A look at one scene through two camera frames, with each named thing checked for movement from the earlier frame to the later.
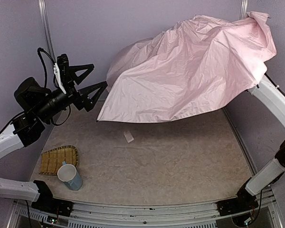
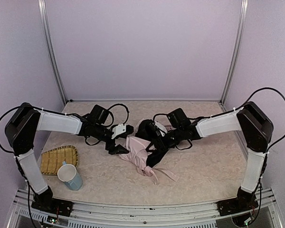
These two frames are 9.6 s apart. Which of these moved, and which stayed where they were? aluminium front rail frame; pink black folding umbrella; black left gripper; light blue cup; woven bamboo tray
Moved: black left gripper; pink black folding umbrella
Stayed: woven bamboo tray; light blue cup; aluminium front rail frame
